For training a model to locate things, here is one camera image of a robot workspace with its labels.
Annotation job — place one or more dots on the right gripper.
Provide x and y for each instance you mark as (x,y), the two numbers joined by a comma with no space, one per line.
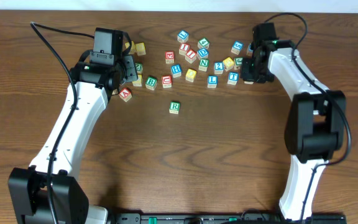
(245,75)

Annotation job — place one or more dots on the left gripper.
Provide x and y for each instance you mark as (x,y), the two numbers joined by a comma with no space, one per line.
(129,68)

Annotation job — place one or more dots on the green B block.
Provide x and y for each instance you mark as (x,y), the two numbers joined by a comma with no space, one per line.
(151,83)

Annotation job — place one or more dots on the yellow block cluster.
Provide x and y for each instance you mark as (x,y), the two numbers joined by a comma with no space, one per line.
(228,63)

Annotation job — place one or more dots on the green R block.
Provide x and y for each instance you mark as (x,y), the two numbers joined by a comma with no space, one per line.
(174,107)

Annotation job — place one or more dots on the yellow O block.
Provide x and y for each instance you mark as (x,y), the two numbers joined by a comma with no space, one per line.
(190,75)

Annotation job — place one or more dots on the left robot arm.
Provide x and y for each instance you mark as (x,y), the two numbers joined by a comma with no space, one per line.
(48,188)

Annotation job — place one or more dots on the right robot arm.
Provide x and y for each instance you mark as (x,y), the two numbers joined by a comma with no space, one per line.
(316,121)

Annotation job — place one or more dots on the yellow block lower left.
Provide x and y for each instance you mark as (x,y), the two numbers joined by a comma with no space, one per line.
(138,82)

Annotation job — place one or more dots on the green Z block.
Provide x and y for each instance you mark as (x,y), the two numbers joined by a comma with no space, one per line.
(139,68)

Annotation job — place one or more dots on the blue D block right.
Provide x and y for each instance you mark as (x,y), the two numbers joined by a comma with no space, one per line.
(250,50)

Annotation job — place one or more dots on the blue d block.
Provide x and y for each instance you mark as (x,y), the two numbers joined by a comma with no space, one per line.
(250,50)
(202,53)

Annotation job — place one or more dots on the green J block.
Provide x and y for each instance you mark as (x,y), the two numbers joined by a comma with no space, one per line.
(238,63)

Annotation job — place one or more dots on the red A block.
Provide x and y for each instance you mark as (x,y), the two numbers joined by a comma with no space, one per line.
(125,94)

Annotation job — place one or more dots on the blue T block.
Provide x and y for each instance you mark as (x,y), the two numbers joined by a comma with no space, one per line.
(233,78)

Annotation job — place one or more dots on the blue S block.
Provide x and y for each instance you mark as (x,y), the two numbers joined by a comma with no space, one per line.
(237,47)

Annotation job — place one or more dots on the red U block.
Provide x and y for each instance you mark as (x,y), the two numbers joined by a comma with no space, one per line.
(167,81)

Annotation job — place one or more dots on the blue 2 block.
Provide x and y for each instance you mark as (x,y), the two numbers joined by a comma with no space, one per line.
(218,68)

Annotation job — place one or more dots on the red E block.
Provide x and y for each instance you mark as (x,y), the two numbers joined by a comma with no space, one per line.
(169,57)

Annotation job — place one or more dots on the blue L block lower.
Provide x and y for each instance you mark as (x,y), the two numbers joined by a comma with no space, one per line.
(212,81)

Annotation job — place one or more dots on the blue l block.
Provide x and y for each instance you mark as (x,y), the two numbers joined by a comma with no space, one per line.
(182,36)
(212,81)

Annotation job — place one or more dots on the blue H block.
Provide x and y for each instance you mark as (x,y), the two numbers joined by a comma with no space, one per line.
(176,70)

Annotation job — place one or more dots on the green N block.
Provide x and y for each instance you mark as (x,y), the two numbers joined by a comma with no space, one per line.
(203,65)

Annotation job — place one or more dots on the blue D block centre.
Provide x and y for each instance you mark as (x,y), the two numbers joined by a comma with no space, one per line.
(202,53)

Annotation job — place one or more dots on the green 4 block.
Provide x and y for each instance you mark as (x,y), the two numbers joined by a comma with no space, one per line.
(203,43)

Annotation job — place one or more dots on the red H block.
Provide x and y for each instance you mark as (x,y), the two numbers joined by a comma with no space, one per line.
(183,48)

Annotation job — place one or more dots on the red I block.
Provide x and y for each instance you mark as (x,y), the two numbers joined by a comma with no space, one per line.
(191,56)

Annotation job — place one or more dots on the blue L block top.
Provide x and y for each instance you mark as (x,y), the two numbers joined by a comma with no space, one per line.
(182,36)

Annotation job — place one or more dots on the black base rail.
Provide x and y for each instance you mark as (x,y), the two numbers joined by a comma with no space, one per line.
(247,217)

